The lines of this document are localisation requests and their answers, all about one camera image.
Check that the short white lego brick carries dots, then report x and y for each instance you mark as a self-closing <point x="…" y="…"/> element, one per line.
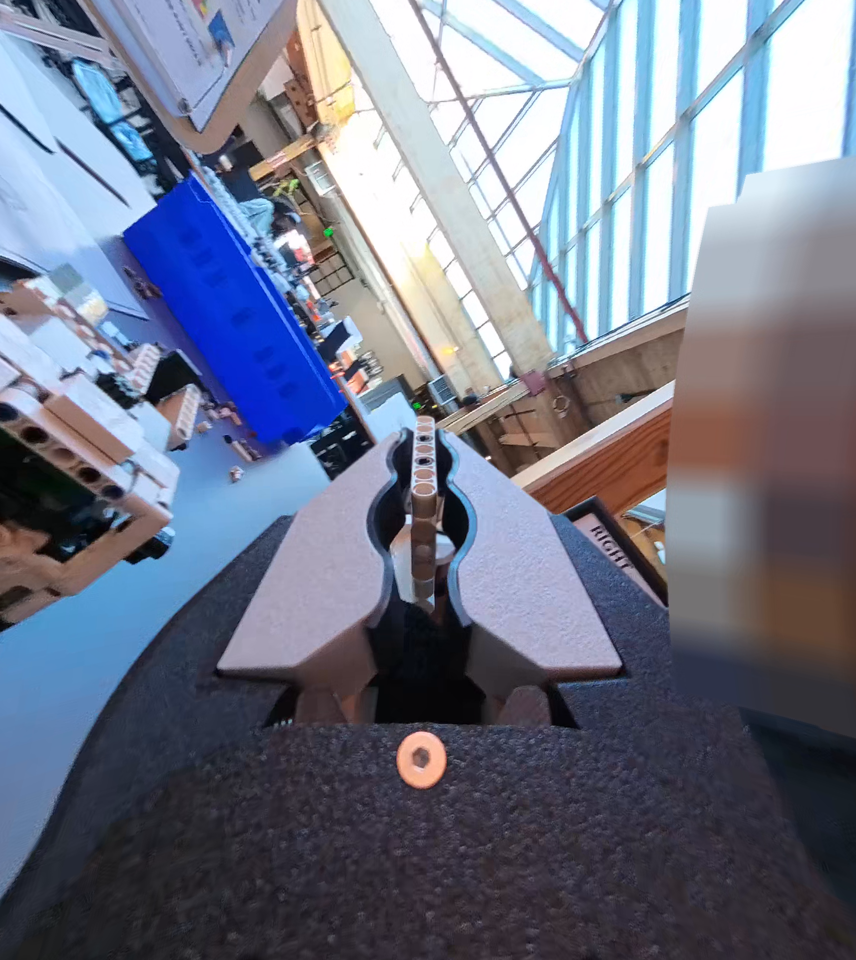
<point x="184" y="416"/>

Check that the white lego beam with holes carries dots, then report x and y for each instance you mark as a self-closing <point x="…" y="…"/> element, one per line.
<point x="424" y="465"/>

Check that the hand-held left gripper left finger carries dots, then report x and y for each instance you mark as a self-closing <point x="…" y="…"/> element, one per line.
<point x="308" y="592"/>

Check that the instruction clipboard on stand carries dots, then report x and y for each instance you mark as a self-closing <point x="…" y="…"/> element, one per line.
<point x="195" y="60"/>

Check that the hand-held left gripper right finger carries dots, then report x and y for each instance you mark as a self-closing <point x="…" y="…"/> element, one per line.
<point x="533" y="592"/>

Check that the white paper stack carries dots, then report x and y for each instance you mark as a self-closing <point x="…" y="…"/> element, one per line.
<point x="22" y="165"/>

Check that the blue plastic bin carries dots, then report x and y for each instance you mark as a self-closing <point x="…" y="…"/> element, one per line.
<point x="232" y="300"/>

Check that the black framed tag sign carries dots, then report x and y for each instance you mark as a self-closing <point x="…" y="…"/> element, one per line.
<point x="615" y="547"/>

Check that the wooden post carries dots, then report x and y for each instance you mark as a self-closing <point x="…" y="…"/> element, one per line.
<point x="608" y="450"/>

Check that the scattered small lego pieces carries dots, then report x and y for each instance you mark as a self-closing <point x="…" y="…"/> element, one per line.
<point x="236" y="448"/>

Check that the white and green lego truck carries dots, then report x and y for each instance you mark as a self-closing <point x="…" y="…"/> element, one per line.
<point x="45" y="450"/>

